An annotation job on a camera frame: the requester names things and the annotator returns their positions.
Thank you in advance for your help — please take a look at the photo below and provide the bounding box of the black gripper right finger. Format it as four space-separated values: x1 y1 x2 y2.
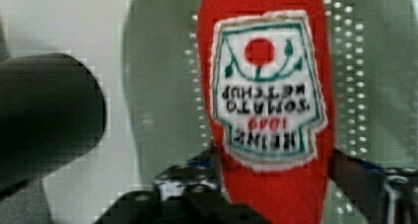
329 149 418 224

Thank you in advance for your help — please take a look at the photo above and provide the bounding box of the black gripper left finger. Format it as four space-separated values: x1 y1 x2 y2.
95 146 270 224

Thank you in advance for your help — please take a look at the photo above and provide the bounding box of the red plush ketchup bottle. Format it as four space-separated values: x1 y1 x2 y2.
197 0 334 224

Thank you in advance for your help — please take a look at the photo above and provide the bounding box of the black cylinder table clamp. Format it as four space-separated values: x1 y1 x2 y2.
0 53 106 199

